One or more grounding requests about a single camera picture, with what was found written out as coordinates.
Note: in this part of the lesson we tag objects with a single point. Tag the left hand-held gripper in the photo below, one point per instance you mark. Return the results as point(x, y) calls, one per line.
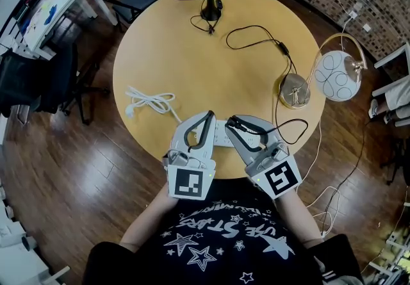
point(189, 181)

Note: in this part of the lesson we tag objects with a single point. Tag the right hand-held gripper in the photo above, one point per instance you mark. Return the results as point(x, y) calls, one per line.
point(278, 179)

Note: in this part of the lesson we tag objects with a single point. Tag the white power strip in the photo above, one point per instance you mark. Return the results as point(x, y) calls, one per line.
point(221, 137)

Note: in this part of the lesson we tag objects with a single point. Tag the gold globe lamp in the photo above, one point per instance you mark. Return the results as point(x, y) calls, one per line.
point(336, 80)

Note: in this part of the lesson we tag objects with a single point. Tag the person's left forearm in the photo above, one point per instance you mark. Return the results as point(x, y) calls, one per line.
point(150, 219)

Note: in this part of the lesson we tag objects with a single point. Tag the person's right forearm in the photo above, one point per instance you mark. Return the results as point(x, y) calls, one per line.
point(298, 219)

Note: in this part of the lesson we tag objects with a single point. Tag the black star print shirt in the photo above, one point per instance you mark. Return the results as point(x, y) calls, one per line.
point(224, 229)

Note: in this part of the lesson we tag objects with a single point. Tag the black folding chair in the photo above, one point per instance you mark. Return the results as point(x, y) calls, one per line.
point(137, 0)

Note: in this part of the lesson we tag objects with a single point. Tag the black office chair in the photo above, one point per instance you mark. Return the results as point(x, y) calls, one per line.
point(35, 82)

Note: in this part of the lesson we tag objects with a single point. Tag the white desk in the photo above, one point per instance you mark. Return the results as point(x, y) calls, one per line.
point(61, 5)

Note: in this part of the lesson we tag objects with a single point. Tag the blue object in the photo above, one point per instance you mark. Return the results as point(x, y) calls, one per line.
point(50, 15)

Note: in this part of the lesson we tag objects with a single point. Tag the white wall outlet with plug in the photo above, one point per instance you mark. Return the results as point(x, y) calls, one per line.
point(353, 15)

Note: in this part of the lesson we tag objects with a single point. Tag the white frame chair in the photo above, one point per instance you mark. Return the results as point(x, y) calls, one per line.
point(392, 54)

